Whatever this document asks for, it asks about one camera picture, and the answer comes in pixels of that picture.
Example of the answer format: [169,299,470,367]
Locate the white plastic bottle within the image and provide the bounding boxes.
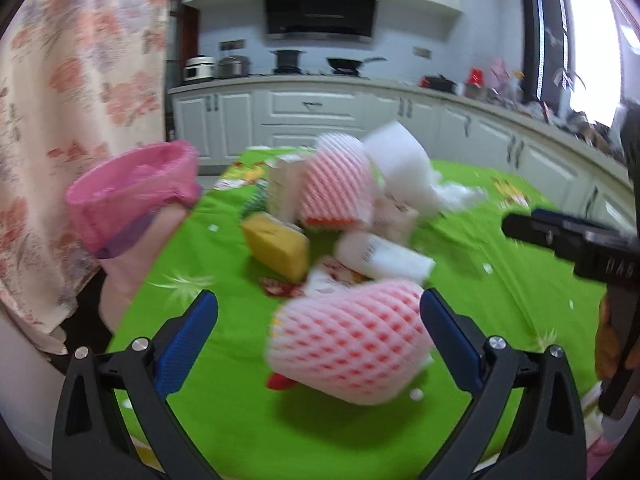
[334,230,436,283]

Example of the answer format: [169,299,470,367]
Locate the green striped wrapper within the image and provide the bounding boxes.
[242,185,271,218]

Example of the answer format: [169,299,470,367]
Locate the green printed tablecloth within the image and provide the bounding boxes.
[107,147,608,480]

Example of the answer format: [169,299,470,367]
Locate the black range hood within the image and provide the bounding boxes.
[262,0,382,43]

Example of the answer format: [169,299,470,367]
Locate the yellow sponge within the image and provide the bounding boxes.
[241,211,312,283]

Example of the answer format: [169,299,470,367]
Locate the white rice cooker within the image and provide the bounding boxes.
[182,56,217,82]

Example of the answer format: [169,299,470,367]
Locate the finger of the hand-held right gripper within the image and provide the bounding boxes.
[531,208,591,228]
[501,214,581,261]

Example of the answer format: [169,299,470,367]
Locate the white foam sheet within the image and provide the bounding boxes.
[361,120,488,218]

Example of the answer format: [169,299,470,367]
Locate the steel pressure cooker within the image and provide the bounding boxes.
[216,55,252,80]

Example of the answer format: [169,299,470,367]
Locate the window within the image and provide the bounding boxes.
[517,0,627,128]

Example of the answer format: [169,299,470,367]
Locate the white lower cabinets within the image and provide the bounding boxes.
[167,84,636,233]

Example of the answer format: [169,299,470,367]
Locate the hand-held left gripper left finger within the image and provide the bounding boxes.
[51,290,221,480]

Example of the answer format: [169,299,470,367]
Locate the white paper packet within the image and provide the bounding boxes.
[372,195,421,246]

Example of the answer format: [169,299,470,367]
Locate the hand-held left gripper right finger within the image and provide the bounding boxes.
[417,287,588,480]

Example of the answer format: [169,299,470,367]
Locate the person's right hand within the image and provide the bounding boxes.
[595,290,632,393]

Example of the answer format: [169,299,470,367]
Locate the far fruit in foam net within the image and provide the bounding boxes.
[299,132,377,233]

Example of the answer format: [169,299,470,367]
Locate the white carton box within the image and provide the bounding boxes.
[265,152,316,223]

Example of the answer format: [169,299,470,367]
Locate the pink bag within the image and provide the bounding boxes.
[490,57,512,87]

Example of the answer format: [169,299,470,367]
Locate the red and white printed wrapper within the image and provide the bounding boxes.
[260,255,373,306]

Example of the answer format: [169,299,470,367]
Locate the pink lined trash bin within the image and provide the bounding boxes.
[65,140,203,333]

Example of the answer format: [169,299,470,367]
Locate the black cooking pot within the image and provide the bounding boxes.
[270,49,306,75]

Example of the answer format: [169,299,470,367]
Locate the floral printed cloth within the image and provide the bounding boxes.
[0,0,177,356]

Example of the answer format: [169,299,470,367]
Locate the black tray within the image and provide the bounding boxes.
[422,75,458,93]

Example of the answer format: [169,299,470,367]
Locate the black wok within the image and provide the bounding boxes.
[326,56,388,77]

